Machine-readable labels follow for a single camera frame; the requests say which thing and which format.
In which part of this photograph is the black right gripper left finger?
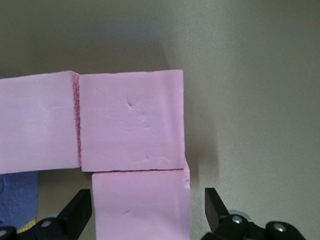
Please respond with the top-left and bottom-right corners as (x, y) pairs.
(0, 189), (93, 240)

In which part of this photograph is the purple foam block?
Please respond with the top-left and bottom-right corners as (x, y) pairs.
(0, 171), (39, 230)

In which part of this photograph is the yellow foam block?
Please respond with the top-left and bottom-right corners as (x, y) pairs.
(16, 216), (38, 234)

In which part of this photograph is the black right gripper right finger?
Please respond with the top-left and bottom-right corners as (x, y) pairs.
(202, 187), (307, 240)

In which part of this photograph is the pink foam block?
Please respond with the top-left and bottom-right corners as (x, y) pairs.
(0, 70), (81, 175)
(91, 161), (192, 240)
(78, 69), (187, 173)

